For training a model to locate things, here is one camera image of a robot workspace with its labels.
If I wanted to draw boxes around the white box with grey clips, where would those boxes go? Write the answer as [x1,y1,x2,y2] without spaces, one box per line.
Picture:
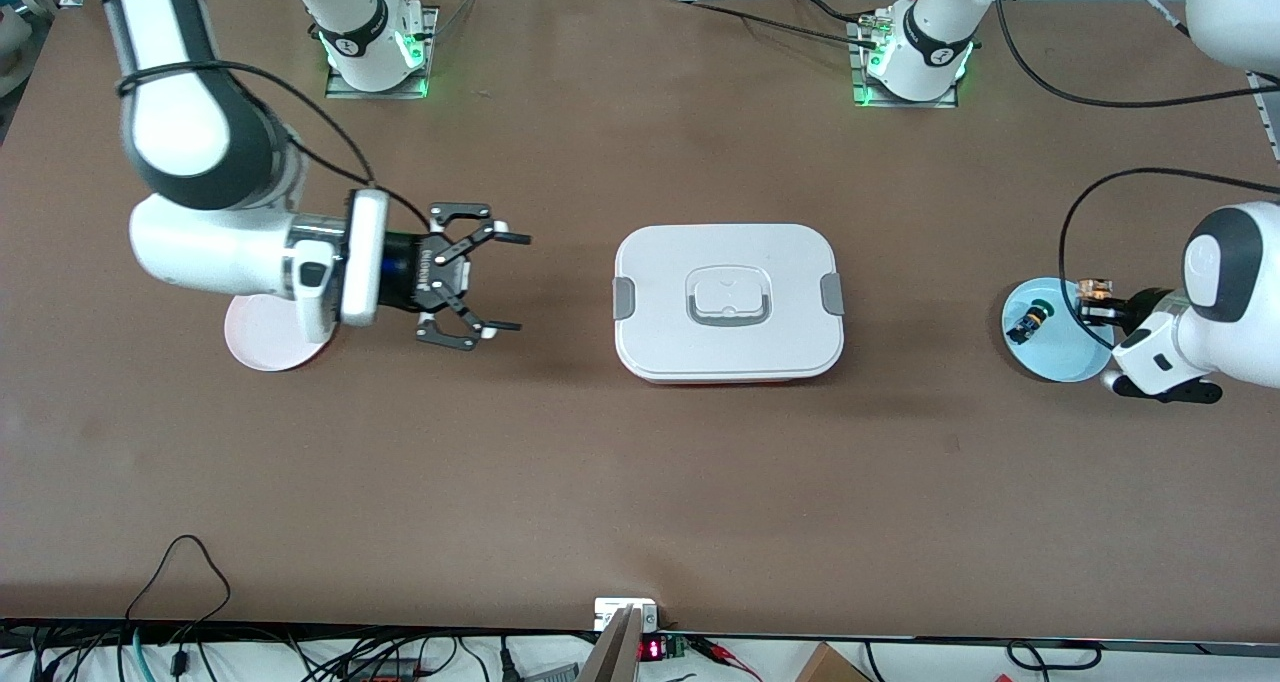
[612,224,846,386]

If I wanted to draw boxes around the brown cardboard box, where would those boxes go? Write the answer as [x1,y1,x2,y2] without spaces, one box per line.
[795,642,873,682]

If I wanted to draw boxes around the light blue round plate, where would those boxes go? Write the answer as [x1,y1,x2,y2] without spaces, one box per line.
[1001,277,1115,383]

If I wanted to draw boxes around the black yellow green battery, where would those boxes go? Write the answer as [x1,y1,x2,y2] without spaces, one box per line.
[1005,300,1056,346]

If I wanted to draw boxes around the pink round plate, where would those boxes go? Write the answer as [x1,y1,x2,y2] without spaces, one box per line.
[224,295,336,373]

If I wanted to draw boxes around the red clip leads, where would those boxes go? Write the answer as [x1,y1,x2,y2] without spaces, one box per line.
[695,637,763,679]

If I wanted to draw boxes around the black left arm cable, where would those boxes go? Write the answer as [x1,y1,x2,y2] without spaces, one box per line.
[993,0,1280,328]

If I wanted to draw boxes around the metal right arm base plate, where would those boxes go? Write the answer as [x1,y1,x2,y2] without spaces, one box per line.
[325,7,439,100]

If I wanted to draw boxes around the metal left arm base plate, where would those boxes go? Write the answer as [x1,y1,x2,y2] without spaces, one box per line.
[850,22,961,109]

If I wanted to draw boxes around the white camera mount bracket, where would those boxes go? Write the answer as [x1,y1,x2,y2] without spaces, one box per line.
[594,598,659,633]

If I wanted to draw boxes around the thin black looped cable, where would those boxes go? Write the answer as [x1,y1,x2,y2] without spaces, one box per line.
[125,534,233,628]

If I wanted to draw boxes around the black coiled cable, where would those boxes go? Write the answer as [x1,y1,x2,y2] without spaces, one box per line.
[1005,639,1103,671]

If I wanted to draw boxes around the aluminium camera mount profile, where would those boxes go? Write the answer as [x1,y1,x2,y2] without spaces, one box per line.
[580,607,643,682]

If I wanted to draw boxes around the black cable to arm base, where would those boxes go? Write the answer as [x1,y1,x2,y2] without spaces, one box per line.
[688,0,886,45]

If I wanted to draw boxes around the teal cable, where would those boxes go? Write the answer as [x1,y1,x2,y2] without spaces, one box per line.
[118,627,153,682]

